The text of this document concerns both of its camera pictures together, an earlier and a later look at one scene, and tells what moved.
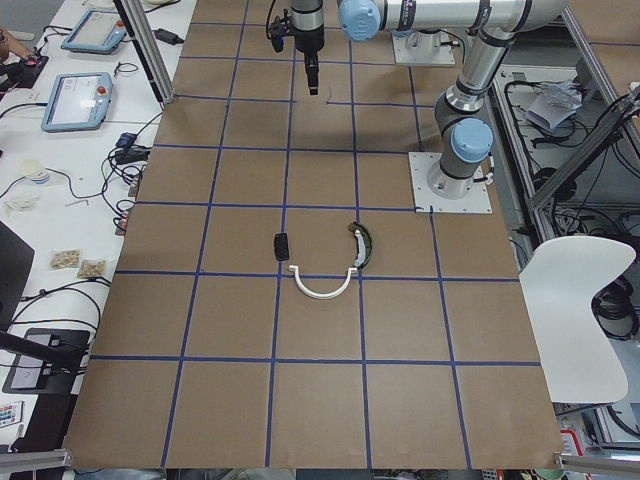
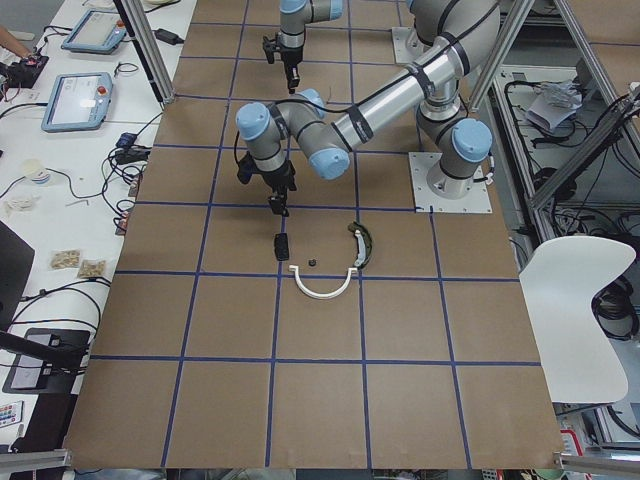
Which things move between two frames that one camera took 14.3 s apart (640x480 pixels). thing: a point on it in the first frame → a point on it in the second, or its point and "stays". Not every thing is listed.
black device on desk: x=31 y=375 stays
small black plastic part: x=281 y=246 stays
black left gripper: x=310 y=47 → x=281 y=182
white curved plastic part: x=326 y=296 stays
